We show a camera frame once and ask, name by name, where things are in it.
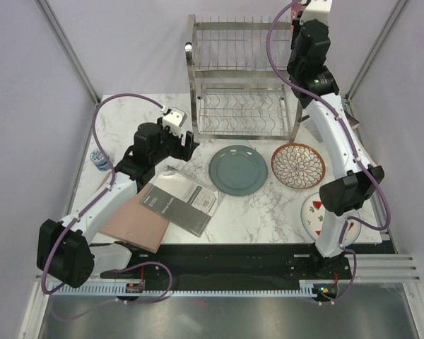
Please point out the white watermelon pattern plate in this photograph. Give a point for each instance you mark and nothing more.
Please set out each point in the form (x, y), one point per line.
(312, 217)

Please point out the floral patterned orange-rim bowl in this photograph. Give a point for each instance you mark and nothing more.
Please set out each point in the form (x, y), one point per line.
(298, 166)

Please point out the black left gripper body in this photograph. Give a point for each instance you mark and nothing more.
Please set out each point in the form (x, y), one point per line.
(173, 142)

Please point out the stainless steel dish rack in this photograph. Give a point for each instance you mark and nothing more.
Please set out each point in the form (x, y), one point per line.
(234, 92)

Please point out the aluminium frame post right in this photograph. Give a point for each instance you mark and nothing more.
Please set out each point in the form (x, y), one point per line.
(382, 36)

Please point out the teal ceramic plate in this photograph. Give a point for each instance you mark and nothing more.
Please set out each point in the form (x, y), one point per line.
(238, 170)

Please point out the aluminium frame post left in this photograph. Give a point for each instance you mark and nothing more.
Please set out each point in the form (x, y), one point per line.
(67, 48)

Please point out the aluminium front rail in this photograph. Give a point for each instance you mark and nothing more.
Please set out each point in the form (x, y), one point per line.
(375, 266)

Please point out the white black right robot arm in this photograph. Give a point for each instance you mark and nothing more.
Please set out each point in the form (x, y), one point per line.
(354, 174)

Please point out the grey setup guide booklet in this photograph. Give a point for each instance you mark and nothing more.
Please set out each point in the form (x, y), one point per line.
(183, 200)

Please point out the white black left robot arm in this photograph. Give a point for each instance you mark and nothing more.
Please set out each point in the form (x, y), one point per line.
(64, 250)

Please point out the light blue cable duct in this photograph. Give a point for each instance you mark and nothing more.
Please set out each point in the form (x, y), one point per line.
(120, 288)

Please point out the blue white round tin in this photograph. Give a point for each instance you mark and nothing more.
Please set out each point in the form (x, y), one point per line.
(98, 159)

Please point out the pink notebook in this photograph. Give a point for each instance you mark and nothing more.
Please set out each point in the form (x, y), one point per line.
(136, 224)

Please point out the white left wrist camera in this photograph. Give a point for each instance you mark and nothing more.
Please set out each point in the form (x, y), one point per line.
(173, 121)

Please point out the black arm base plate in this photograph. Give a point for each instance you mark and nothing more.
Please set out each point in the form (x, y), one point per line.
(230, 265)

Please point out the aluminium frame post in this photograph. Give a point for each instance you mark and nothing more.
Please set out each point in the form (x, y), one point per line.
(67, 48)
(382, 36)

